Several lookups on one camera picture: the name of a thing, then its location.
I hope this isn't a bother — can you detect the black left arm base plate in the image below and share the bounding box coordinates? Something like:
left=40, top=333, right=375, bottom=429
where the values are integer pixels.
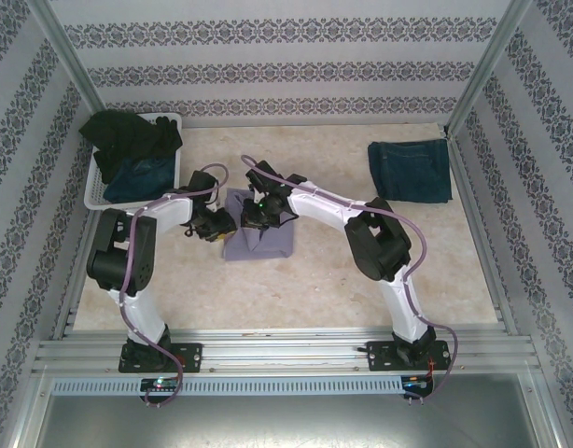
left=118, top=343, right=204, bottom=374

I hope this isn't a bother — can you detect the blue denim skirt with waistband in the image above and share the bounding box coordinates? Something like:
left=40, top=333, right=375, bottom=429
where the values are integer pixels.
left=366, top=138, right=454, bottom=205

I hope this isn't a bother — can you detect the grey metal sheet panel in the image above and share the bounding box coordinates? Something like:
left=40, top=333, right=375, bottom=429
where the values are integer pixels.
left=32, top=394, right=563, bottom=448

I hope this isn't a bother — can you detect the aluminium frame post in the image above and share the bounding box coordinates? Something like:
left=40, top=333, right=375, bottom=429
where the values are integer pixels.
left=27, top=0, right=105, bottom=123
left=447, top=0, right=533, bottom=136

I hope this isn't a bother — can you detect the controller board with green light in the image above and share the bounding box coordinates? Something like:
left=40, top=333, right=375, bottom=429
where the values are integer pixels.
left=140, top=377, right=179, bottom=392

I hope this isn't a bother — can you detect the grey slotted cable duct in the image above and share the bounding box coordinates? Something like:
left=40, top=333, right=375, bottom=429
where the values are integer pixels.
left=50, top=375, right=405, bottom=396

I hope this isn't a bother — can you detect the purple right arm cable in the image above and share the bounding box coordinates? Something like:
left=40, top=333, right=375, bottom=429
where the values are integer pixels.
left=241, top=155, right=458, bottom=403

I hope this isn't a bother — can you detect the grey fabric skirt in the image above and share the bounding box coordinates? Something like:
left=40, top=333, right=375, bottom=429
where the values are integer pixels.
left=222, top=186, right=296, bottom=262

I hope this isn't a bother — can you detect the white plastic mesh basket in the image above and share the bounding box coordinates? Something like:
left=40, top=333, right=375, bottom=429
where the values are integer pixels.
left=83, top=111, right=184, bottom=211

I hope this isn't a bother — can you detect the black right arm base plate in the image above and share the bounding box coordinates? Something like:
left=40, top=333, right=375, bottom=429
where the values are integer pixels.
left=366, top=339, right=451, bottom=373

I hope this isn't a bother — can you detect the dark blue denim skirt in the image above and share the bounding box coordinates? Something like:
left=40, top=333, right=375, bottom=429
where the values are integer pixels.
left=103, top=156, right=175, bottom=204

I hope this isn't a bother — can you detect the aluminium mounting rail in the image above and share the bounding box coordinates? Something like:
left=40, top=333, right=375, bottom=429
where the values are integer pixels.
left=32, top=326, right=542, bottom=374

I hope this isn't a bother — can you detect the small controller board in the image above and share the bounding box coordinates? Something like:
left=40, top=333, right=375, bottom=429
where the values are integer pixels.
left=401, top=374, right=435, bottom=391

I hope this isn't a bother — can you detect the black fabric skirt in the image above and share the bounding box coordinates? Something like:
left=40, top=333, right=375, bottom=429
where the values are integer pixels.
left=78, top=110, right=184, bottom=186

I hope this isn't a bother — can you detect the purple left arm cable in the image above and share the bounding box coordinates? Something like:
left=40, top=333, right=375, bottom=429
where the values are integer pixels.
left=119, top=162, right=231, bottom=408

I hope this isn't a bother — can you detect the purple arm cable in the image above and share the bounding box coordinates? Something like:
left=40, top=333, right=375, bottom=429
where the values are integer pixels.
left=241, top=155, right=458, bottom=403
left=119, top=162, right=231, bottom=408

